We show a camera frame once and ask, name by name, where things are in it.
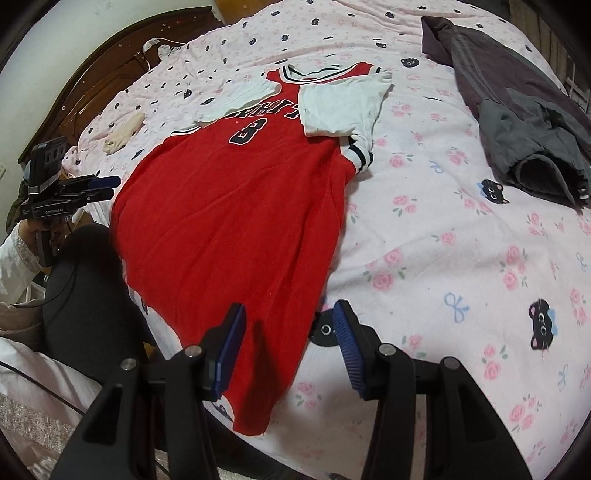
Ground white charging cable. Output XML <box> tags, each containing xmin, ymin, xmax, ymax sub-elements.
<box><xmin>143</xmin><ymin>39</ymin><xmax>185</xmax><ymax>54</ymax></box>

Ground dark wooden headboard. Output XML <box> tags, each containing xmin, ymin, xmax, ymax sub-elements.
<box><xmin>18</xmin><ymin>6</ymin><xmax>227</xmax><ymax>167</ymax></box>

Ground person's white lace top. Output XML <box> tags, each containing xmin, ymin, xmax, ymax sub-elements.
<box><xmin>0</xmin><ymin>337</ymin><xmax>105</xmax><ymax>467</ymax></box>

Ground wooden wardrobe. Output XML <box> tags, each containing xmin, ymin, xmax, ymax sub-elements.
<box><xmin>212</xmin><ymin>0</ymin><xmax>259</xmax><ymax>24</ymax></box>

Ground pink cat print blanket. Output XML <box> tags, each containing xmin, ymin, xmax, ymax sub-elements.
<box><xmin>60</xmin><ymin>0</ymin><xmax>591</xmax><ymax>480</ymax></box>

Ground red basketball jersey shirt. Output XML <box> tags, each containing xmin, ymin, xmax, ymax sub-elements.
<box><xmin>111</xmin><ymin>62</ymin><xmax>393</xmax><ymax>435</ymax></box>

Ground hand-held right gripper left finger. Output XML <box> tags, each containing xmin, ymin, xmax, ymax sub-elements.
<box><xmin>51</xmin><ymin>302</ymin><xmax>247</xmax><ymax>480</ymax></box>

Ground grey jacket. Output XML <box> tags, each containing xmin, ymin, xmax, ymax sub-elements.
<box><xmin>421</xmin><ymin>16</ymin><xmax>591</xmax><ymax>208</ymax></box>

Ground person's black trouser leg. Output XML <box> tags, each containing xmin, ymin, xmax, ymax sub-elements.
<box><xmin>41</xmin><ymin>224</ymin><xmax>158</xmax><ymax>384</ymax></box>

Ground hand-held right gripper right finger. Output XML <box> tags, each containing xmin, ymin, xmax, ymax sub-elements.
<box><xmin>332</xmin><ymin>299</ymin><xmax>532</xmax><ymax>480</ymax></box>

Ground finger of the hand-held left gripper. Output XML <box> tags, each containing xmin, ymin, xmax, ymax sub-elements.
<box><xmin>60</xmin><ymin>174</ymin><xmax>122</xmax><ymax>192</ymax></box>
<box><xmin>60</xmin><ymin>187</ymin><xmax>115</xmax><ymax>207</ymax></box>

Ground beige sock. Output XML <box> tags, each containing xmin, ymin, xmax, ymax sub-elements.
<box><xmin>102</xmin><ymin>113</ymin><xmax>146</xmax><ymax>155</ymax></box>

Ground person's left hand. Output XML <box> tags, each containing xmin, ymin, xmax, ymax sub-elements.
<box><xmin>21</xmin><ymin>217</ymin><xmax>75</xmax><ymax>266</ymax></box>

